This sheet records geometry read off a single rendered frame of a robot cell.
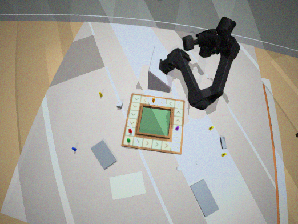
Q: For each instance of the white die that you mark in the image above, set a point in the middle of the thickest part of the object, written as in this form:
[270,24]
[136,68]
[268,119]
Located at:
[119,105]

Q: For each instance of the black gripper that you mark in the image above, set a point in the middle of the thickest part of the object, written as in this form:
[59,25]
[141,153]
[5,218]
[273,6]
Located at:
[188,42]

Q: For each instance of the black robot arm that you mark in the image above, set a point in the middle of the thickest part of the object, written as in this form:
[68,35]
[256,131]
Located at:
[222,43]

